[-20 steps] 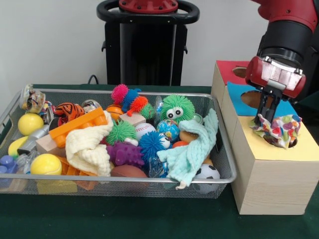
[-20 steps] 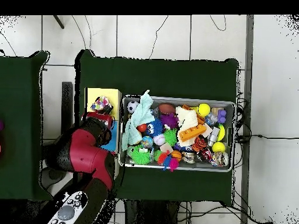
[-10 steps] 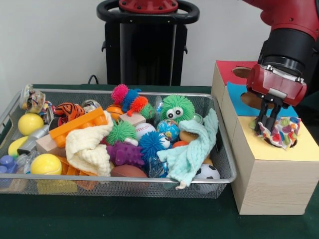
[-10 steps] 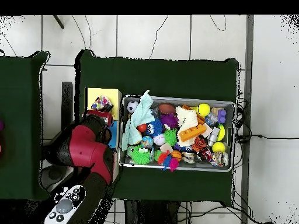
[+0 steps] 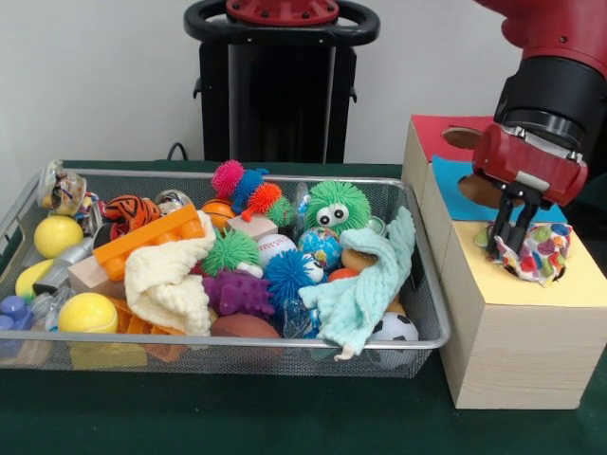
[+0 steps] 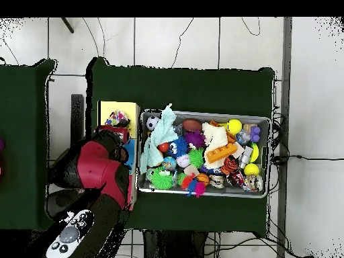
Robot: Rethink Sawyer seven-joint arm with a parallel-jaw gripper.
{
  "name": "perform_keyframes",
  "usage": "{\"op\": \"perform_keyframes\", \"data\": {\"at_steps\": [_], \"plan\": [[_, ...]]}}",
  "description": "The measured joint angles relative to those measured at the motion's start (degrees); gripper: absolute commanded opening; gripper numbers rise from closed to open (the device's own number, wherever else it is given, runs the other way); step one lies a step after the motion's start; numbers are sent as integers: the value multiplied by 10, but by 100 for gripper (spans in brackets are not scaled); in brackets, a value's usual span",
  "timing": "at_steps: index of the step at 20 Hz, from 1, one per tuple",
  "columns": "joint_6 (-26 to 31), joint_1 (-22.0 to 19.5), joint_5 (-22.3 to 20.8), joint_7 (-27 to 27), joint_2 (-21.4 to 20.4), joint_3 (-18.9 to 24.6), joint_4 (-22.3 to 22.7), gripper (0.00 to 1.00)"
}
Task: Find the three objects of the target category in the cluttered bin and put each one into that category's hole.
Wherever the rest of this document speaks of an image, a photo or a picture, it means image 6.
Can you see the mint green cloth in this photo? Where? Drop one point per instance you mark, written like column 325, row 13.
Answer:
column 161, row 129

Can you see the green puffer ball with eyes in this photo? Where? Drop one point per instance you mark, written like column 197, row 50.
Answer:
column 161, row 178

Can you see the multicolour spiky caterpillar toy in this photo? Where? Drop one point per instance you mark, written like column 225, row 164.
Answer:
column 193, row 185

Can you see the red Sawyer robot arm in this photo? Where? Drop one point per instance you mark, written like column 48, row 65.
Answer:
column 94, row 169

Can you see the wooden box with three holes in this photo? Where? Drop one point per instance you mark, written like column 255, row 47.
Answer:
column 133, row 113

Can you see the shallow mesh bin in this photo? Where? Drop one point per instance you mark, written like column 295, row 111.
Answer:
column 236, row 191

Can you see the small soccer ball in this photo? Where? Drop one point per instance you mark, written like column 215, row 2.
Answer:
column 152, row 122

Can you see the black stand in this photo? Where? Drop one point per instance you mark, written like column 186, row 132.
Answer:
column 77, row 115

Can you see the brown toy football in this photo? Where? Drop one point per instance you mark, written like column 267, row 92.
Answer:
column 192, row 125

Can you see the purple spiky toy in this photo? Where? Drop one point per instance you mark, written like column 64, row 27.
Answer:
column 194, row 138

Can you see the green spiky caterpillar toy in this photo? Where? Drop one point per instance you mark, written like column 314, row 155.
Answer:
column 196, row 158

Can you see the cream yellow cloth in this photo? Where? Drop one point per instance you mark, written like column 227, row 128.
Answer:
column 215, row 134

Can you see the dark green side tablecloth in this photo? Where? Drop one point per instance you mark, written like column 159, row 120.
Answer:
column 18, row 107

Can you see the orange toy brick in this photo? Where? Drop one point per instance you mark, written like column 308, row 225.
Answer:
column 220, row 153

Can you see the yellow tennis ball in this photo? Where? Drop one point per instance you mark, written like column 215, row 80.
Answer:
column 234, row 126

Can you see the smooth yellow ball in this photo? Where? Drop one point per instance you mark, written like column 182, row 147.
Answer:
column 251, row 169

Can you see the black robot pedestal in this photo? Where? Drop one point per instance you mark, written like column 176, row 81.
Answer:
column 172, row 247

